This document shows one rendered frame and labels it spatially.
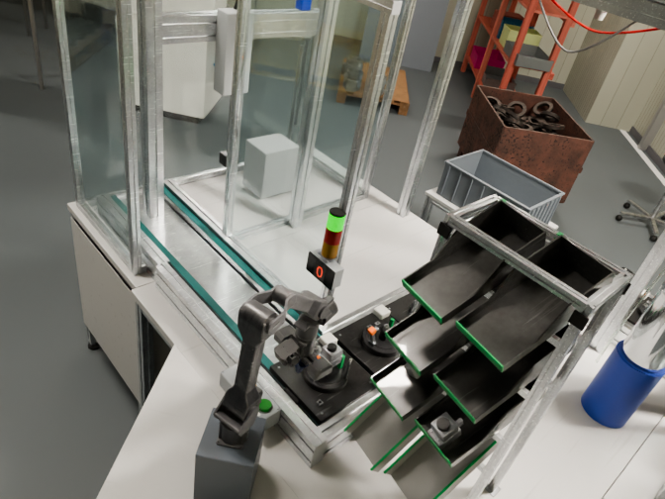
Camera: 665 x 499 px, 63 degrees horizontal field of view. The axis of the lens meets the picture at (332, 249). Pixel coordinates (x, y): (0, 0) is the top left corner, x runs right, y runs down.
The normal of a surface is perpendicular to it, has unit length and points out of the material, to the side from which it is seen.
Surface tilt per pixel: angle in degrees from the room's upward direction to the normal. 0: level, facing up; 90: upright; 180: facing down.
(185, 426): 0
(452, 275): 25
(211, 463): 90
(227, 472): 90
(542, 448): 0
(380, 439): 45
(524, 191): 90
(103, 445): 0
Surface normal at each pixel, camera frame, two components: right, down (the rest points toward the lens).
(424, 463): -0.47, -0.43
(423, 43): -0.09, 0.42
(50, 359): 0.18, -0.80
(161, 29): 0.66, 0.53
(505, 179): -0.73, 0.29
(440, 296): -0.20, -0.64
